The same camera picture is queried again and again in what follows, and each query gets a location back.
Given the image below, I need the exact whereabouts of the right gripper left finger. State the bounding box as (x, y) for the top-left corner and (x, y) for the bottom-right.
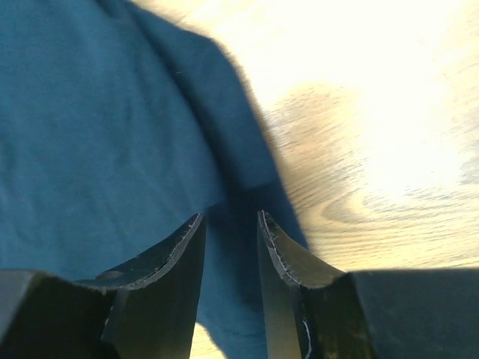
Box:
(83, 214), (206, 358)

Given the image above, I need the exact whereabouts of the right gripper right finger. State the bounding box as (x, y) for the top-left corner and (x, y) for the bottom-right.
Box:
(257, 211), (374, 358)

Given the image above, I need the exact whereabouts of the navy jersey tank top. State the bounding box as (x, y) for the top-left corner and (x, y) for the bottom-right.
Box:
(1, 1), (306, 358)

